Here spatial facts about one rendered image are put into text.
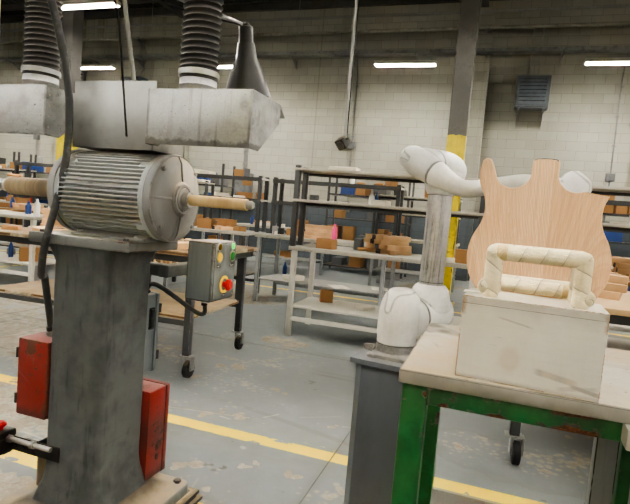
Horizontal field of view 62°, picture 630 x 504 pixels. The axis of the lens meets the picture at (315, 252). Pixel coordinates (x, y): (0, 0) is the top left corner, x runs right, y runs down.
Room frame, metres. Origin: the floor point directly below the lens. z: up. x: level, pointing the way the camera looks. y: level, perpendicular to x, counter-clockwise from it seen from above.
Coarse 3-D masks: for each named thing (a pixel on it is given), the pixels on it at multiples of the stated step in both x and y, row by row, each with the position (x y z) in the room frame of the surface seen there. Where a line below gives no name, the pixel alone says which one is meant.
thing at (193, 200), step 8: (192, 200) 1.48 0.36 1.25; (200, 200) 1.47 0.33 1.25; (208, 200) 1.47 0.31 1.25; (216, 200) 1.46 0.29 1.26; (224, 200) 1.45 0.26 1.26; (232, 200) 1.44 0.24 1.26; (240, 200) 1.44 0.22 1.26; (248, 200) 1.45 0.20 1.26; (224, 208) 1.46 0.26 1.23; (232, 208) 1.45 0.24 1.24; (240, 208) 1.44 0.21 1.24
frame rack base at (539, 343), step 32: (480, 320) 1.06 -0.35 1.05; (512, 320) 1.04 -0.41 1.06; (544, 320) 1.01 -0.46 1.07; (576, 320) 0.99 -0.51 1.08; (608, 320) 0.97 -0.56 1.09; (480, 352) 1.06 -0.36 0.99; (512, 352) 1.03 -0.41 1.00; (544, 352) 1.01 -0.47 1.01; (576, 352) 0.99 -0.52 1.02; (512, 384) 1.03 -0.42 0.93; (544, 384) 1.01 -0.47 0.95; (576, 384) 0.99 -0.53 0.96
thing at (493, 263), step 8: (488, 256) 1.07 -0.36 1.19; (496, 256) 1.06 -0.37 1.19; (488, 264) 1.07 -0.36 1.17; (496, 264) 1.06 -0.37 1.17; (488, 272) 1.07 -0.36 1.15; (496, 272) 1.06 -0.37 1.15; (488, 280) 1.07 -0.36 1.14; (496, 280) 1.06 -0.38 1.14; (488, 288) 1.07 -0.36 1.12; (496, 288) 1.06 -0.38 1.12; (488, 296) 1.06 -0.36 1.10; (496, 296) 1.07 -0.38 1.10
